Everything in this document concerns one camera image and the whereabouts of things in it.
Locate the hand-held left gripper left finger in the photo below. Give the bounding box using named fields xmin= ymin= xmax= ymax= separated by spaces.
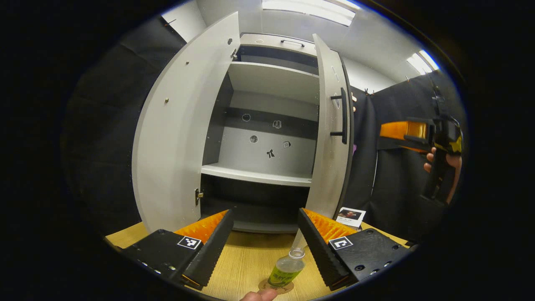
xmin=119 ymin=209 xmax=234 ymax=291

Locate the white photo card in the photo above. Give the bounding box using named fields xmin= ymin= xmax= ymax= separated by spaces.
xmin=336 ymin=207 xmax=367 ymax=228

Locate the large ceiling light panel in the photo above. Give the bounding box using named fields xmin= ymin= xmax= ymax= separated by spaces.
xmin=261 ymin=0 xmax=362 ymax=27

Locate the green label drink bottle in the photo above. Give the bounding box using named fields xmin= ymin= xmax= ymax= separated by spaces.
xmin=267 ymin=247 xmax=306 ymax=288

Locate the grey cabinet door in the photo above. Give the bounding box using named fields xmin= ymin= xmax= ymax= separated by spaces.
xmin=132 ymin=11 xmax=241 ymax=234
xmin=293 ymin=33 xmax=355 ymax=251

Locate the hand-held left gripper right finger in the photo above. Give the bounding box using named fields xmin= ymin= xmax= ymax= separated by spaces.
xmin=298 ymin=208 xmax=412 ymax=292

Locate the round wooden coaster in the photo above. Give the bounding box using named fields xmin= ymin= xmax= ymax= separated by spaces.
xmin=258 ymin=278 xmax=294 ymax=295

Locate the grey cabinet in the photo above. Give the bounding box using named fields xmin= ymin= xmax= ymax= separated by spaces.
xmin=201 ymin=33 xmax=356 ymax=234

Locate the black door handle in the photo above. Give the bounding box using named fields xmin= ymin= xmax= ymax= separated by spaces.
xmin=330 ymin=87 xmax=348 ymax=145

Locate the grey cabinet shelf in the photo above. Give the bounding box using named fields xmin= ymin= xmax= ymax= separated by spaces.
xmin=201 ymin=164 xmax=313 ymax=187
xmin=228 ymin=61 xmax=320 ymax=105

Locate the small ceiling light panel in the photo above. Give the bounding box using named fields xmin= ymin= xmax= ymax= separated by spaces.
xmin=406 ymin=49 xmax=440 ymax=76

